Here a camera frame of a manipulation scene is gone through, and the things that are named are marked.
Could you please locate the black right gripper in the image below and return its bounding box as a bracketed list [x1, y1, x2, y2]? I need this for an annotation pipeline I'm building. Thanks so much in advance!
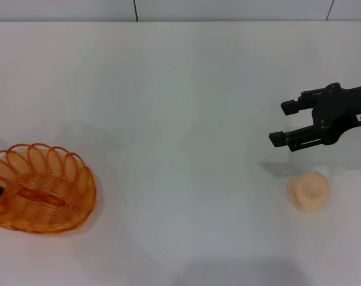
[269, 82, 361, 153]

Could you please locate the orange wire basket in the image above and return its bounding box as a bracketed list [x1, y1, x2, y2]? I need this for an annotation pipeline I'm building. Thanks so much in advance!
[0, 143, 98, 236]

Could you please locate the beige bread bun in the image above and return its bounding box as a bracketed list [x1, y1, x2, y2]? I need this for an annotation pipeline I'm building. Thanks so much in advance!
[286, 171, 331, 213]

